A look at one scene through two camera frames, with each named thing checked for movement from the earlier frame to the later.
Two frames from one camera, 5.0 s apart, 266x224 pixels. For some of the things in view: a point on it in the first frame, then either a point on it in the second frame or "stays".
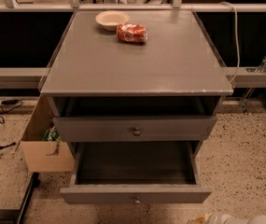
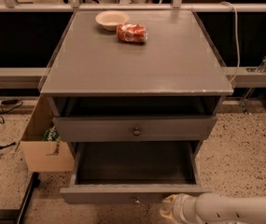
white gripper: [220, 218] -> [178, 207]
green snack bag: [51, 134] stays
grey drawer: [135, 173] stays
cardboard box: [44, 156] stays
